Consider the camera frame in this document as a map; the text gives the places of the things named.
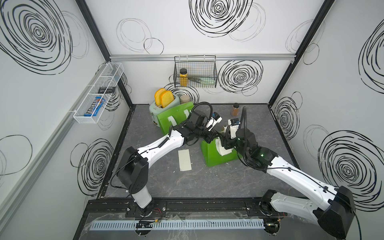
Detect green tote bag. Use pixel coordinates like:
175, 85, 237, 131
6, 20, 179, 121
157, 102, 194, 135
201, 137, 238, 167

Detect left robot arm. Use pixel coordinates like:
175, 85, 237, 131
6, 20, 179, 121
115, 110, 222, 210

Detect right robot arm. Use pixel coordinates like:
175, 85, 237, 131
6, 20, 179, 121
219, 129, 358, 240

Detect brown spice bottle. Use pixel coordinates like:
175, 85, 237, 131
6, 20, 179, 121
231, 103, 240, 117

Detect beige lidded jar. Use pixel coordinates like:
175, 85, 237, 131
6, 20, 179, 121
180, 95, 191, 104

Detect right toast slice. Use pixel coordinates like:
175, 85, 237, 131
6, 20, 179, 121
160, 91, 175, 108

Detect toast slice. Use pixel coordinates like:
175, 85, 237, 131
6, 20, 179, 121
160, 91, 175, 108
154, 88, 166, 107

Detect mint green toaster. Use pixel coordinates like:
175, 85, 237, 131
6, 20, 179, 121
149, 95, 180, 127

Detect left toast slice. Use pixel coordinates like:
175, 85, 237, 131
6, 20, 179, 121
154, 88, 166, 107

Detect yellow juice bottle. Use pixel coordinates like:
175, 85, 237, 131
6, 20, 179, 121
180, 68, 188, 87

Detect small black box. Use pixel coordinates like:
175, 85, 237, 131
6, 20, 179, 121
98, 87, 116, 94

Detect blue candy packet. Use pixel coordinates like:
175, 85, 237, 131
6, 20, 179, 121
84, 97, 105, 117

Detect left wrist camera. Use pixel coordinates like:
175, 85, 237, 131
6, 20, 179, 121
205, 112, 222, 131

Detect black wire wall basket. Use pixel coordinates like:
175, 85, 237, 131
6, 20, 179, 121
173, 55, 218, 89

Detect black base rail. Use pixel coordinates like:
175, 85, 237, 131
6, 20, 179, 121
83, 197, 263, 218

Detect grey slotted cable duct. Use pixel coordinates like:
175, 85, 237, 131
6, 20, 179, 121
89, 219, 265, 231

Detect white wire wall shelf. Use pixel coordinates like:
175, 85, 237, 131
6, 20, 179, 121
74, 62, 124, 124

